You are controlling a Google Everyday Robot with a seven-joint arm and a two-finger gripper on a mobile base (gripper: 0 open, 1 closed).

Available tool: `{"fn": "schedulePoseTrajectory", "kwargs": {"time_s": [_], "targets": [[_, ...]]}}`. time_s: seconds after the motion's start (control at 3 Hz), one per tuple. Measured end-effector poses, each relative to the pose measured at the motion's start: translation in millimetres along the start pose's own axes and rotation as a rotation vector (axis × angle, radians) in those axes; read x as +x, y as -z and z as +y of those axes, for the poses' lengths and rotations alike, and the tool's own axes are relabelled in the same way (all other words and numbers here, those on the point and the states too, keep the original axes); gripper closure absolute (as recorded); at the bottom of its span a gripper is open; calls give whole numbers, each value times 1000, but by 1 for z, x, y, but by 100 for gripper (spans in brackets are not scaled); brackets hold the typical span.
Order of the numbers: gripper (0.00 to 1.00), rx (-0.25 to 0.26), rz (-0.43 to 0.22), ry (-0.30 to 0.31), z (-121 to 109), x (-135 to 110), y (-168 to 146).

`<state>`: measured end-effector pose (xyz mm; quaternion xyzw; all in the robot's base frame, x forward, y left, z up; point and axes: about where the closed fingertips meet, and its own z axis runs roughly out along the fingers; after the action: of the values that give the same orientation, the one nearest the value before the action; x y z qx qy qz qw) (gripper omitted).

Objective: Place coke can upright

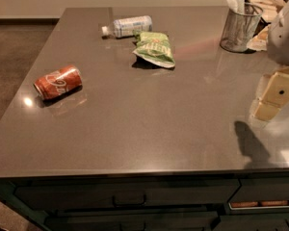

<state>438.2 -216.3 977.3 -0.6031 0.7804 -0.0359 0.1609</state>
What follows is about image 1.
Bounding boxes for dark lower left drawer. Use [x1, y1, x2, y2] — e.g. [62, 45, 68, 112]
[45, 212, 218, 231]

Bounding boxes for dark drawer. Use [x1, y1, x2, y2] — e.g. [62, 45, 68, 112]
[15, 180, 239, 211]
[45, 212, 218, 231]
[230, 177, 289, 202]

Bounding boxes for dark upper left drawer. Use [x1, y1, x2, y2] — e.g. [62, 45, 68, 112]
[15, 180, 239, 211]

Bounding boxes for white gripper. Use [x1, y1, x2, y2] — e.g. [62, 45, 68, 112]
[252, 0, 289, 121]

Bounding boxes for dark upper right drawer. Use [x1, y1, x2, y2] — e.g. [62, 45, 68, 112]
[230, 177, 289, 202]

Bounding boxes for green chip bag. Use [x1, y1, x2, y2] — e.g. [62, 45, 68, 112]
[133, 31, 175, 68]

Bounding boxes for clear plastic water bottle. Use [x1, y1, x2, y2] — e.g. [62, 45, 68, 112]
[101, 15, 152, 39]

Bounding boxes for metal mesh cup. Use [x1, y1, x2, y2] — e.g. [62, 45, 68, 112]
[220, 3, 263, 53]

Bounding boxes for black wire snack rack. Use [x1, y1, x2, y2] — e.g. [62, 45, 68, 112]
[246, 0, 288, 51]

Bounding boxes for white napkins in cup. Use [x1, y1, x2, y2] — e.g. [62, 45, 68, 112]
[226, 0, 245, 13]

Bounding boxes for red coke can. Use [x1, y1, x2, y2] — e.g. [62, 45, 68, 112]
[34, 65, 82, 100]

